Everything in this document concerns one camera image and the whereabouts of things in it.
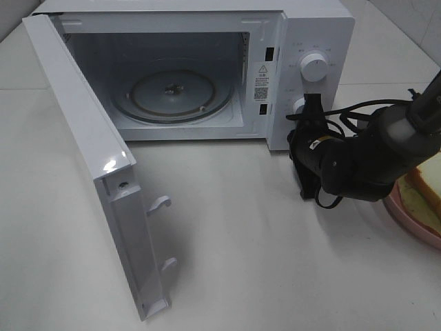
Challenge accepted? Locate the pink round plate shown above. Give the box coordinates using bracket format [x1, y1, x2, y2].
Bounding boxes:
[383, 183, 440, 250]

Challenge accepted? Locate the glass microwave turntable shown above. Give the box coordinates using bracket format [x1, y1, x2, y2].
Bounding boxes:
[112, 69, 234, 125]

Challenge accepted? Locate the white microwave knob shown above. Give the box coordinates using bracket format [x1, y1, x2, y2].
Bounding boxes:
[292, 97, 305, 114]
[299, 51, 329, 83]

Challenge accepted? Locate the white microwave door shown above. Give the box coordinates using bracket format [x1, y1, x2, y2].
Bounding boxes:
[23, 14, 177, 320]

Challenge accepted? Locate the white bread sandwich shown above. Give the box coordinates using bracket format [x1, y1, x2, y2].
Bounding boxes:
[397, 152, 440, 238]

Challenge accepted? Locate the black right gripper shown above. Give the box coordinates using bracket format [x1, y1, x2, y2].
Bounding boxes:
[287, 93, 345, 200]

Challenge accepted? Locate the white warning label sticker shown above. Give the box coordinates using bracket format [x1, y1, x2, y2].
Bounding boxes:
[252, 61, 275, 102]

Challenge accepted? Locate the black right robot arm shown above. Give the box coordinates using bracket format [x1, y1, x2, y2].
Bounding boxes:
[286, 74, 440, 209]

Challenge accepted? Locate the white microwave oven body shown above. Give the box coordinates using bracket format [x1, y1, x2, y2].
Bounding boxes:
[29, 1, 354, 150]

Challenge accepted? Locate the white upper microwave knob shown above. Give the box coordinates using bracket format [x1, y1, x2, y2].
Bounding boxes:
[299, 51, 329, 83]

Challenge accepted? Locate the white lower microwave knob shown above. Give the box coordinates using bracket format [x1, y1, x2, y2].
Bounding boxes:
[292, 97, 305, 114]

